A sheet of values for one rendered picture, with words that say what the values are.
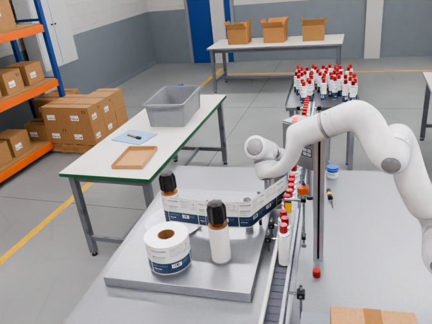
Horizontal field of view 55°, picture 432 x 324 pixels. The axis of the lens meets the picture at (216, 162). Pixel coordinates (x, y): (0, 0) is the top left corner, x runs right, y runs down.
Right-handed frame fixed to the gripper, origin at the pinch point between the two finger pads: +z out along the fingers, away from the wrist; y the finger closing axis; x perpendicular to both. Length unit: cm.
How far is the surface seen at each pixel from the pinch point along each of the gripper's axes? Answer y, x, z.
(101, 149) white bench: 185, 10, 93
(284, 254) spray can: -6.1, 40.3, 7.9
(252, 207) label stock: 17.0, 24.5, 20.3
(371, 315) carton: -47, 44, -33
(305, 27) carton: 157, -244, 463
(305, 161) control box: -9.5, 0.0, 1.6
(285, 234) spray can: -6.2, 31.7, 3.6
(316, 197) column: -15.1, 13.7, 8.7
